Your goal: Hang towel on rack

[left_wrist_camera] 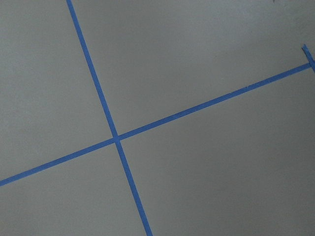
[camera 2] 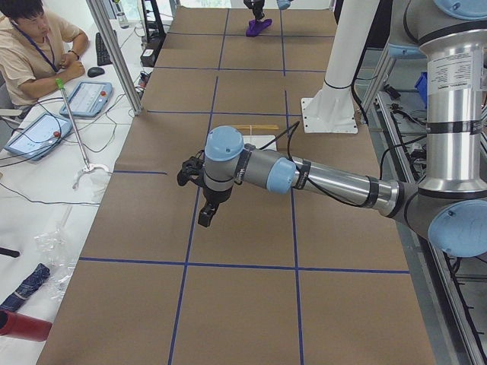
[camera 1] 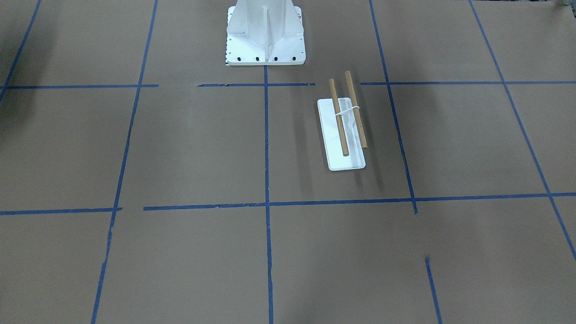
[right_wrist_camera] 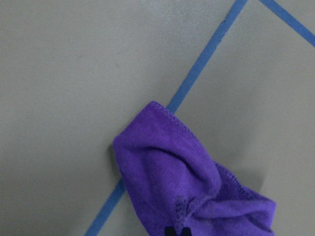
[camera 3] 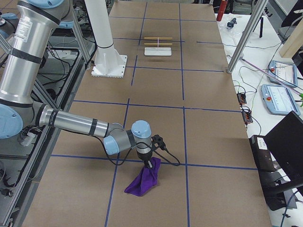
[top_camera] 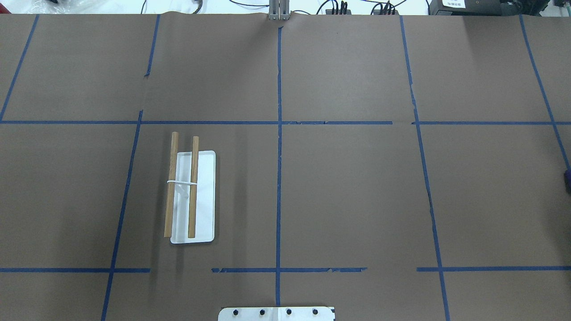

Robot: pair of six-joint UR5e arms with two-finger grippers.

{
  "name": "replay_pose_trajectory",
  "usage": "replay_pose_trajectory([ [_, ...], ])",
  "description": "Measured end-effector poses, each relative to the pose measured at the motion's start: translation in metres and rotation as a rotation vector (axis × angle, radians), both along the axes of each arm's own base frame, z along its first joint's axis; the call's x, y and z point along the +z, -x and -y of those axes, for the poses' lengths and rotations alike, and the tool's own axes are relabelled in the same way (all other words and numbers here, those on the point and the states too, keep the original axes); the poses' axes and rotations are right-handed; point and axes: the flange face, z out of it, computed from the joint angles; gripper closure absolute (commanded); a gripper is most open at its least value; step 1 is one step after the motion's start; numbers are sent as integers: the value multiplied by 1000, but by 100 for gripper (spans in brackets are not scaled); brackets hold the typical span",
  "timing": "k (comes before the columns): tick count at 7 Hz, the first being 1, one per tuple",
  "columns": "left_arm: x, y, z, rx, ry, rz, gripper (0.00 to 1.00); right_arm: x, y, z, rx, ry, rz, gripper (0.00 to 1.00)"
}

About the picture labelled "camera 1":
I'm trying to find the white towel rack base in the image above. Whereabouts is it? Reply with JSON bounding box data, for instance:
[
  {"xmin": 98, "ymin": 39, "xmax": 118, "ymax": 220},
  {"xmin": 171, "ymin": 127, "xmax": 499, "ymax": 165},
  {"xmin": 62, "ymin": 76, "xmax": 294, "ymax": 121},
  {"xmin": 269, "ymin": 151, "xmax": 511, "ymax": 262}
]
[{"xmin": 317, "ymin": 98, "xmax": 366, "ymax": 171}]

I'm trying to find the short wooden rack rod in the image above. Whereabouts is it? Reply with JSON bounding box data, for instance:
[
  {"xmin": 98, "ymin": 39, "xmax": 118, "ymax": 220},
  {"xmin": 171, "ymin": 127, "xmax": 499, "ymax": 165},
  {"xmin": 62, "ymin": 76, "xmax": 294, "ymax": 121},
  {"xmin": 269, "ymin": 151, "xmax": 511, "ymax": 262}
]
[{"xmin": 328, "ymin": 79, "xmax": 349, "ymax": 157}]

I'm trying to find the long wooden rack rod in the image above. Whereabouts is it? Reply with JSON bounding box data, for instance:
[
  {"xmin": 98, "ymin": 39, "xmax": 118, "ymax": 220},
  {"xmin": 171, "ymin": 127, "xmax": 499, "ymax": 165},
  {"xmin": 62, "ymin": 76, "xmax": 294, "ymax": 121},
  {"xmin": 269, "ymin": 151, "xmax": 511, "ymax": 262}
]
[{"xmin": 344, "ymin": 70, "xmax": 368, "ymax": 149}]

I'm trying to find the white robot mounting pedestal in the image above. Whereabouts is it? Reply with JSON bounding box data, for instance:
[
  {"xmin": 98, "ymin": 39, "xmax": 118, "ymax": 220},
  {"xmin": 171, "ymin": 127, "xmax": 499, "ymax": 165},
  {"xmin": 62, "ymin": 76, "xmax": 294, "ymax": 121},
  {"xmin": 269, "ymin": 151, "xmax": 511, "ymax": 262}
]
[{"xmin": 225, "ymin": 0, "xmax": 306, "ymax": 66}]

